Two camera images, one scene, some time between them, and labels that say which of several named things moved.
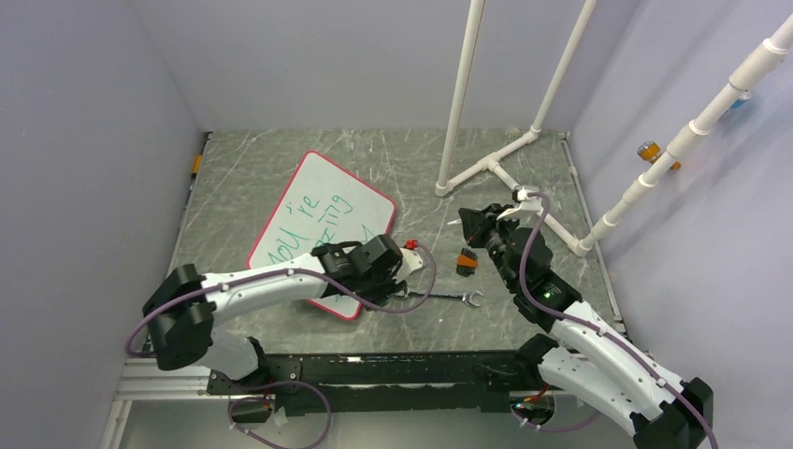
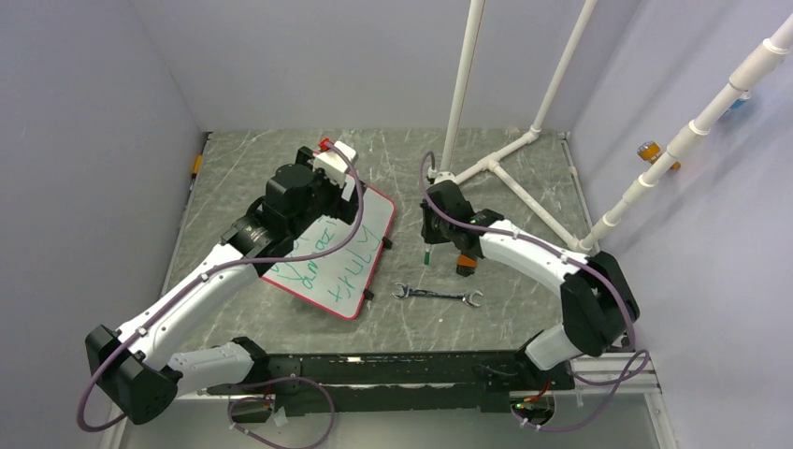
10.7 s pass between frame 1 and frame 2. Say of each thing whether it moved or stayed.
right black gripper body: moved
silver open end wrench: stayed
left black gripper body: moved
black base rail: stayed
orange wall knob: stayed
